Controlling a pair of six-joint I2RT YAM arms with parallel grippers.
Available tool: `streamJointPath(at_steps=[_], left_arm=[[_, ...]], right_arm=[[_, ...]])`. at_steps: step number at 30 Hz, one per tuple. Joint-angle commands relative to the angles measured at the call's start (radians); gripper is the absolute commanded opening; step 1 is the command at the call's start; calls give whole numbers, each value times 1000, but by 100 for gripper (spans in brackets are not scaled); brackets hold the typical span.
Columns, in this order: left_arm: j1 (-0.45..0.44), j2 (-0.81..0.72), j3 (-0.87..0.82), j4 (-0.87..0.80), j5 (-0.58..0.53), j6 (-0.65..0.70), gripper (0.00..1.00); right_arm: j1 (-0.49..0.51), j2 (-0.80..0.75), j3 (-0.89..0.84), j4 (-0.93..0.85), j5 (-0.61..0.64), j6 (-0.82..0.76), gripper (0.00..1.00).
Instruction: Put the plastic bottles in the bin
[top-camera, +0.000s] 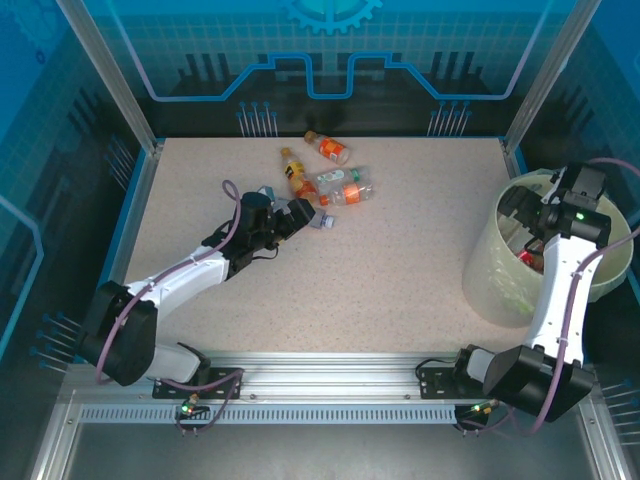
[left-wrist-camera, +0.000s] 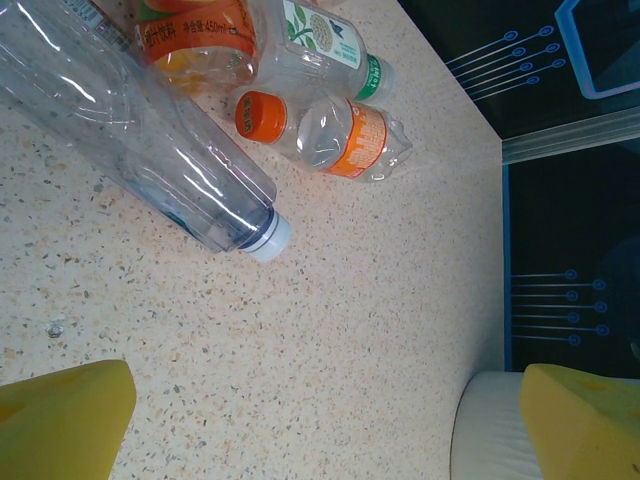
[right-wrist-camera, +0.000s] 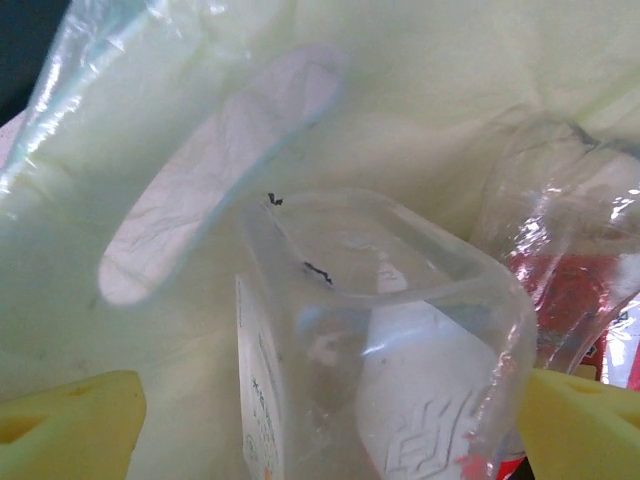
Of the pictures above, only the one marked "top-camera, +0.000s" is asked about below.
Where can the aluminium frame post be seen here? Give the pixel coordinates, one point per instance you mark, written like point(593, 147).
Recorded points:
point(550, 75)
point(110, 75)

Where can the small orange label bottle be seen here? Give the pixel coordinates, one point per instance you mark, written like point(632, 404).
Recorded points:
point(330, 147)

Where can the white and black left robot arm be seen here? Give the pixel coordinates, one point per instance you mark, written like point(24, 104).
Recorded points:
point(185, 272)

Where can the clear bottle with green cap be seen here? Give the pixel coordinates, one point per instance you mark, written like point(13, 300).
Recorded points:
point(335, 176)

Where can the clear bottle orange label cap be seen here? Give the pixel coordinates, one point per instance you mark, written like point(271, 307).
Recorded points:
point(352, 195)

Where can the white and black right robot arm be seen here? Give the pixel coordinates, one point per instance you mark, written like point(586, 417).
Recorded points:
point(555, 300)

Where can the red label bottle red cap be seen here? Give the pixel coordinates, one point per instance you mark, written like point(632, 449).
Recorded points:
point(527, 256)

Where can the yellow orange juice bottle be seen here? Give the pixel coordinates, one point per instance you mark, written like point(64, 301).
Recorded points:
point(296, 172)

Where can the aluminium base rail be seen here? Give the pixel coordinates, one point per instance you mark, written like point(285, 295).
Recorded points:
point(330, 375)

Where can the pale green plastic bin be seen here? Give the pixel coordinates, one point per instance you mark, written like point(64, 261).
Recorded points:
point(495, 280)

